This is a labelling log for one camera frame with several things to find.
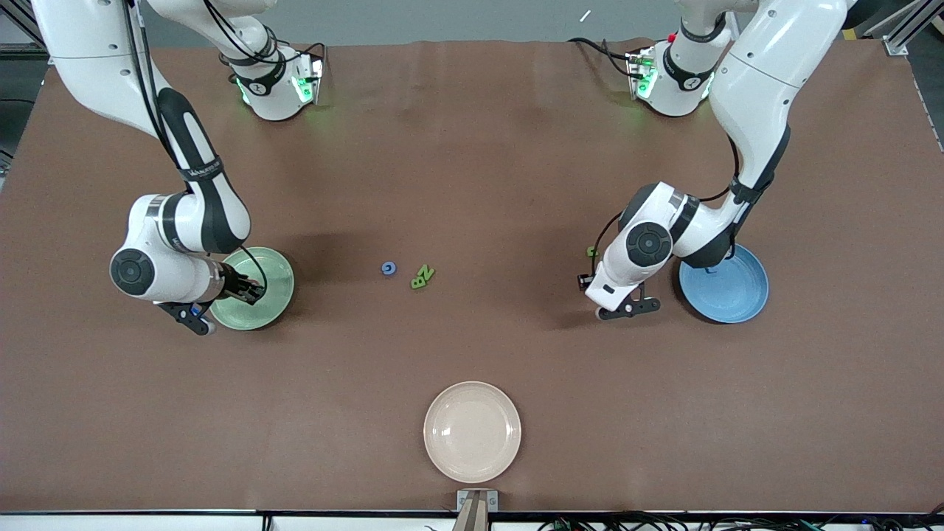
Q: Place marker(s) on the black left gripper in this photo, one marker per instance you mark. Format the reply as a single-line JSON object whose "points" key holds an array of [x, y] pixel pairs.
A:
{"points": [[583, 285]]}

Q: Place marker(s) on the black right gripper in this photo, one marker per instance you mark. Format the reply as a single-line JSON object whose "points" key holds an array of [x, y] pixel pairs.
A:
{"points": [[234, 285]]}

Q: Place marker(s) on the blue letter G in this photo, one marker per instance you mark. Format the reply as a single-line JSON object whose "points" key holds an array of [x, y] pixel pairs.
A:
{"points": [[383, 268]]}

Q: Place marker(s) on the green letter Z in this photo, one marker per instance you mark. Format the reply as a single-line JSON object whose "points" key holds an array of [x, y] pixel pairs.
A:
{"points": [[426, 272]]}

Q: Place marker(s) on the green letter B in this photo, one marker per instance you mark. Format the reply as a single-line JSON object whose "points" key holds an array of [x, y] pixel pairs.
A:
{"points": [[417, 282]]}

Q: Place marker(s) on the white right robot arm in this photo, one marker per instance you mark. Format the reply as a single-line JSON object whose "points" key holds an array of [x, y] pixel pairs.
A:
{"points": [[184, 221]]}

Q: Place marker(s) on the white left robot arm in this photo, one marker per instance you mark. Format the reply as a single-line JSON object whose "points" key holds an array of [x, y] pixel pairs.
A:
{"points": [[759, 74]]}

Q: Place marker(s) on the light green round plate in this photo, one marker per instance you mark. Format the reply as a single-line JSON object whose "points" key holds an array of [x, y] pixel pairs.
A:
{"points": [[276, 269]]}

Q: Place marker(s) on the blue round plate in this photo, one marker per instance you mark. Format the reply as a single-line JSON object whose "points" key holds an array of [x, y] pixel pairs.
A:
{"points": [[730, 295]]}

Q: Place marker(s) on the brown table cover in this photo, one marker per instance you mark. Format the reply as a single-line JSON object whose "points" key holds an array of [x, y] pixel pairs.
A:
{"points": [[472, 184]]}

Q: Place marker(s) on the cream round plate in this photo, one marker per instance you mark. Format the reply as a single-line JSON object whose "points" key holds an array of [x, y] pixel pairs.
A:
{"points": [[472, 431]]}

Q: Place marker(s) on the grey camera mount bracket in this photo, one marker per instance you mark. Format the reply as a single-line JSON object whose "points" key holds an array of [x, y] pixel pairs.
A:
{"points": [[477, 509]]}

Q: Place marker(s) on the white table edge rail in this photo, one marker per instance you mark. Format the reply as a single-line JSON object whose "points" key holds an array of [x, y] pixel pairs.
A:
{"points": [[147, 523]]}

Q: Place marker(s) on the grey aluminium frame profile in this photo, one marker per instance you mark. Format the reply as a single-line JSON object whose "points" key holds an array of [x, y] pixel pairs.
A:
{"points": [[29, 51], [896, 46]]}

